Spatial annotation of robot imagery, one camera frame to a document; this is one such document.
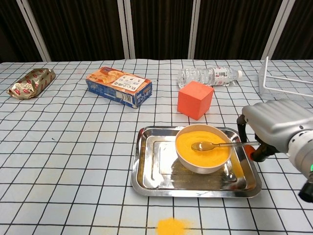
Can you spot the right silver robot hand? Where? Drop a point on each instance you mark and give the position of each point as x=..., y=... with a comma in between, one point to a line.
x=276, y=122

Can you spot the small silver spoon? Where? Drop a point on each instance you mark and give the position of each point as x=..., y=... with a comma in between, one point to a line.
x=201, y=146

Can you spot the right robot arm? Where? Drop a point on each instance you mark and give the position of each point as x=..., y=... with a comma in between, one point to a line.
x=303, y=151

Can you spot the beige bowl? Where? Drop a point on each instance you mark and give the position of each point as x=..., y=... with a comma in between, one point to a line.
x=203, y=169

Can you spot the yellow-orange powder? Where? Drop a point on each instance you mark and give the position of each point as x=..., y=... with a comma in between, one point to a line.
x=195, y=159

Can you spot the orange powder pile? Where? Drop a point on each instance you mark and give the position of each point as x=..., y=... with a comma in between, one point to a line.
x=171, y=226

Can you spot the orange cube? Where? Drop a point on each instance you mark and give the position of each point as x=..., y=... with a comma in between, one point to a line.
x=193, y=102

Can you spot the clear plastic water bottle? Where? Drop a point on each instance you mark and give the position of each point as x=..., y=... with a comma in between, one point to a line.
x=203, y=74

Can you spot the rectangular steel tray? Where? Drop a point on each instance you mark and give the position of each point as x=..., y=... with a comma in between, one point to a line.
x=156, y=171

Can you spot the orange blue cookie box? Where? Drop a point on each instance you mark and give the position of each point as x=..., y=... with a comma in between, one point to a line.
x=115, y=85

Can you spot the checked tablecloth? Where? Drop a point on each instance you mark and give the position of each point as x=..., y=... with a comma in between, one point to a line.
x=73, y=147

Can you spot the black folding screen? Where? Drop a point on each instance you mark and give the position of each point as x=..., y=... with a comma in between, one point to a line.
x=80, y=27

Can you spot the gold foil snack packet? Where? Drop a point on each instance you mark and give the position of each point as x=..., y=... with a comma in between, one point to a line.
x=29, y=83

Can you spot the white screen frame post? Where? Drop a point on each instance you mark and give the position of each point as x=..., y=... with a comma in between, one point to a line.
x=129, y=29
x=194, y=29
x=33, y=34
x=275, y=29

